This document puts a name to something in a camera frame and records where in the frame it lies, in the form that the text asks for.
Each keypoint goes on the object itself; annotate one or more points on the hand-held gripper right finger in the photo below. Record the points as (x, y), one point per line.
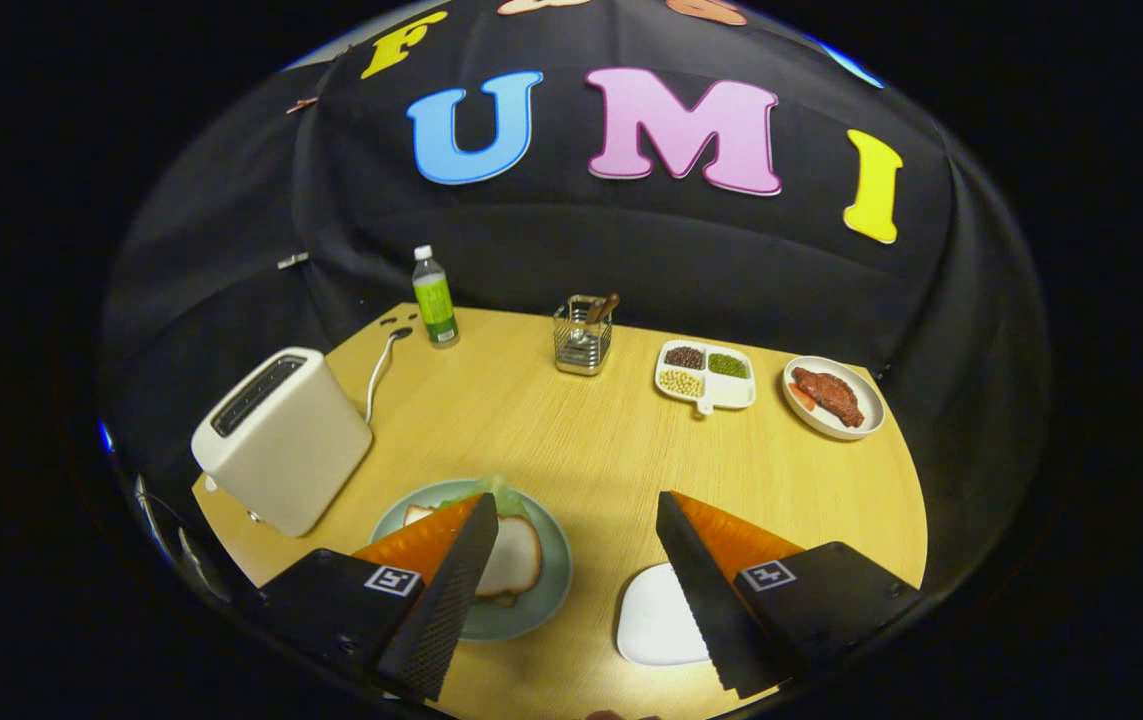
(711, 610)

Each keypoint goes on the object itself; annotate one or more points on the brown meat piece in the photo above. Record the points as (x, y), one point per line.
(829, 395)

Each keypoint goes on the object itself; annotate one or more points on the white toaster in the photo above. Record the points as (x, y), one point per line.
(291, 450)

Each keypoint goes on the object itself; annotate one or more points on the pink backdrop clip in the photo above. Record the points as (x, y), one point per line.
(302, 104)

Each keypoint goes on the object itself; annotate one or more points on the white square plate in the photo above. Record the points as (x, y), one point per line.
(656, 620)

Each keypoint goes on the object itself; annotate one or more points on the yellow soybeans pile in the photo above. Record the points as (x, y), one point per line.
(680, 383)

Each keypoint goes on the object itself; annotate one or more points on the white divided dish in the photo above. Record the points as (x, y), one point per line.
(731, 393)

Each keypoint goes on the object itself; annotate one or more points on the white backdrop clip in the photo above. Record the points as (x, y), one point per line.
(293, 260)

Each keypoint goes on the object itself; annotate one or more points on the green lettuce leaf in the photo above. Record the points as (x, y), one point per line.
(508, 497)

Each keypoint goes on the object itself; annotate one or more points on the round-topped bread slice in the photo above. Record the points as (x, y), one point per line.
(516, 555)

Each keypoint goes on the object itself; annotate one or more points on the black backdrop cloth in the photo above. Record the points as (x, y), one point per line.
(581, 250)

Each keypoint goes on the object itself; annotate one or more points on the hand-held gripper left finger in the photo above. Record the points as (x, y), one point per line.
(441, 615)

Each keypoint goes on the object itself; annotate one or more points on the green label plastic bottle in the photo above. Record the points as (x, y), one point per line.
(435, 300)

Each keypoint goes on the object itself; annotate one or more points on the green beans pile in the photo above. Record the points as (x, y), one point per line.
(728, 365)

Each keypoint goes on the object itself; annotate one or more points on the white oval plate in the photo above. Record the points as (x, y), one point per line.
(866, 405)

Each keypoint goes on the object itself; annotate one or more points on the pale green round plate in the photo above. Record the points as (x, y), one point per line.
(549, 590)

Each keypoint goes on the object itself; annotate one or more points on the red beans pile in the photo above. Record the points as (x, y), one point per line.
(684, 357)

